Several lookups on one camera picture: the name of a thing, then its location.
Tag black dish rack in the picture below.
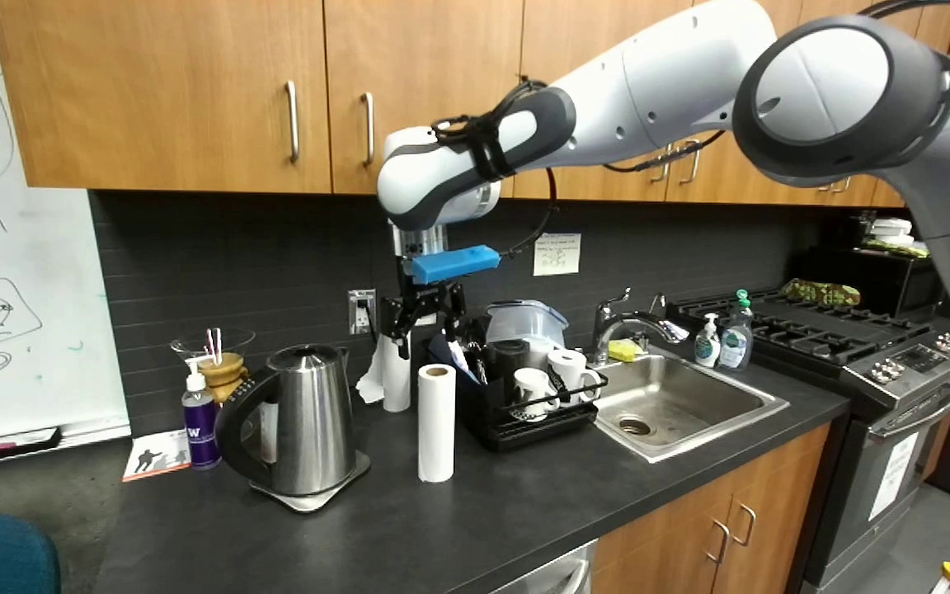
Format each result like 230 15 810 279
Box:
423 317 611 457

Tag white cup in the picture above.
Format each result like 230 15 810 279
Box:
546 345 602 401

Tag white stacked bowls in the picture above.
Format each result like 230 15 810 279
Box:
859 215 917 251

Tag black microwave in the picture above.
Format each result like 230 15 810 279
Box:
786 242 950 325

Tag clear glass cup with sticks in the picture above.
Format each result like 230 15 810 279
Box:
164 325 261 368

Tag white soap dispenser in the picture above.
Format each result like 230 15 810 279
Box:
691 311 726 371

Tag black mug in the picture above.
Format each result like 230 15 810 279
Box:
481 336 534 391

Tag white whiteboard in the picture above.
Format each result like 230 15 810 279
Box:
0 0 137 448

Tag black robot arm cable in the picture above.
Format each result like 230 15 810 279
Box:
429 75 731 262

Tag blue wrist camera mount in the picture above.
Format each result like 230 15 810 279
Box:
406 242 505 291

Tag white mug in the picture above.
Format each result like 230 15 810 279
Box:
512 368 559 426

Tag glass jar amber contents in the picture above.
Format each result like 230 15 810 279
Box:
195 349 255 414

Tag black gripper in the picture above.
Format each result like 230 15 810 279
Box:
386 281 472 371

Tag silver oven door handle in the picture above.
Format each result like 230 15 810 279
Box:
867 383 950 442

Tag stainless steel electric kettle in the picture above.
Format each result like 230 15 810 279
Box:
217 345 361 499

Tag silver kettle base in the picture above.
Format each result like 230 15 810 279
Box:
256 445 372 519

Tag white printed leaflet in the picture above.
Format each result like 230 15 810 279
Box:
119 426 195 486

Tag chrome faucet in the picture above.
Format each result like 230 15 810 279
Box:
594 288 671 357

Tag blue dish soap bottle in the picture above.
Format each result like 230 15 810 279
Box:
716 288 760 373

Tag purple soap pump bottle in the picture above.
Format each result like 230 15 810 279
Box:
177 359 224 475

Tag white tissue roll loose sheet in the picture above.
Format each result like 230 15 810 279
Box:
354 326 415 417

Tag yellow sponge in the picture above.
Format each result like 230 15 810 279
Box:
605 336 651 371

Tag clear plastic container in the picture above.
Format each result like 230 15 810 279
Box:
481 299 571 357

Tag black whiteboard marker tray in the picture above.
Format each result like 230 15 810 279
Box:
0 426 66 472

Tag stainless steel dishwasher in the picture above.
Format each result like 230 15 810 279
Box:
487 539 602 594

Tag white blank wall plate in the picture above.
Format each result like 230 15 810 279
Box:
532 230 584 281

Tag wooden base cabinet door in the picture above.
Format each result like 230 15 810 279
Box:
589 466 745 594
718 422 835 594

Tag stainless steel sink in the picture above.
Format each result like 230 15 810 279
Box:
589 346 796 466

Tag slim white tissue roll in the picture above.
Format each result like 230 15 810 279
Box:
415 362 460 490

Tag black gas stove oven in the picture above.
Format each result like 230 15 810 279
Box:
667 288 950 589

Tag green bundle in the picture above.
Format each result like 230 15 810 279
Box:
774 273 863 314

